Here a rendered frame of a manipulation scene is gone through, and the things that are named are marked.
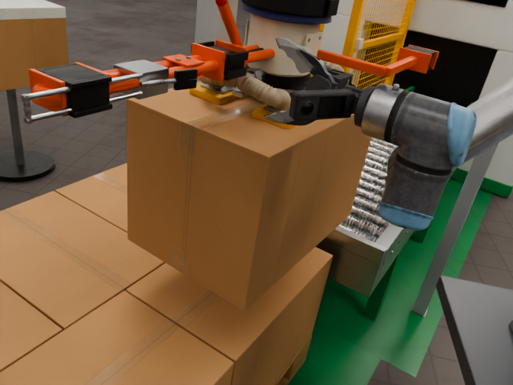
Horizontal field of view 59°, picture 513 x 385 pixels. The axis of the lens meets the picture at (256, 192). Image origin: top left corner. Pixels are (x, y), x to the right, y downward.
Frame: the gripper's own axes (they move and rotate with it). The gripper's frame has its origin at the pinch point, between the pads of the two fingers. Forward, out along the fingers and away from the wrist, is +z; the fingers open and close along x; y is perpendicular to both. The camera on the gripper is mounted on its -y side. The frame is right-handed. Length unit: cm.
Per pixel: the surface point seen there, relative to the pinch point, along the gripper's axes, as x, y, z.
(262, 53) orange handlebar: 0.6, 15.1, 11.1
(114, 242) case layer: -70, 9, 54
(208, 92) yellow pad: -11.1, 12.3, 23.0
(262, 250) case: -37.0, -0.5, -5.5
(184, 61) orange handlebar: 1.3, -8.9, 12.9
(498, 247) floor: -125, 215, -58
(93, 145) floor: -124, 125, 212
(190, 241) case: -41.8, -3.6, 12.3
